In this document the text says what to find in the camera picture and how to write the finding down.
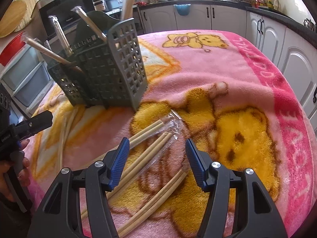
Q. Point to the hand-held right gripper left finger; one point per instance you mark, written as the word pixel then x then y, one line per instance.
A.
pixel 120 163

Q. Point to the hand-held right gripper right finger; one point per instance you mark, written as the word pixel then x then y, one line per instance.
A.
pixel 195 166

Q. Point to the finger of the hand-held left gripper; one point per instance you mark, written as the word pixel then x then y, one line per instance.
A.
pixel 37 124

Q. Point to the pile of chopsticks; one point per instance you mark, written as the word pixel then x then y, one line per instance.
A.
pixel 153 148

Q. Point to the chopstick pair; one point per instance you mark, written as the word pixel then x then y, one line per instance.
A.
pixel 89 24
pixel 130 2
pixel 49 53
pixel 60 36

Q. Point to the dark grey plastic utensil basket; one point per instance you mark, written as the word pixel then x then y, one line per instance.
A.
pixel 111 67

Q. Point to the person's left hand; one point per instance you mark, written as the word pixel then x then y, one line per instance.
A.
pixel 24 162

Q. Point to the pastel plastic drawer unit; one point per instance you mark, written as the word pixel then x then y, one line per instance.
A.
pixel 27 79

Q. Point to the red plastic basin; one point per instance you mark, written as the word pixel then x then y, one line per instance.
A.
pixel 11 49

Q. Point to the pink printed blanket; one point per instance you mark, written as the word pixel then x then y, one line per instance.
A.
pixel 247 79

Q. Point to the round bamboo tray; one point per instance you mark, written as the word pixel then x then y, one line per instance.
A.
pixel 14 17

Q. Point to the black microwave oven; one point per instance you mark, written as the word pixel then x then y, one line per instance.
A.
pixel 62 14

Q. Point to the white kitchen cabinets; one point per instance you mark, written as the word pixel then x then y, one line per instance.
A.
pixel 227 17

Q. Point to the blue hanging bin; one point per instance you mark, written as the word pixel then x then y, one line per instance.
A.
pixel 182 10

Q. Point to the small red packets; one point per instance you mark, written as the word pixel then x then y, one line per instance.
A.
pixel 142 4

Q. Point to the black kitchen countertop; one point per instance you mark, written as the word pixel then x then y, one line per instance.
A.
pixel 292 21

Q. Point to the yellow oil bottle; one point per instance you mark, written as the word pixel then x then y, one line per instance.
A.
pixel 270 3

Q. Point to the white bottle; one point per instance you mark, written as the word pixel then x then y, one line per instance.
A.
pixel 275 4

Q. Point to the small steel teapot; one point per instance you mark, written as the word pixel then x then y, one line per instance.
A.
pixel 310 24

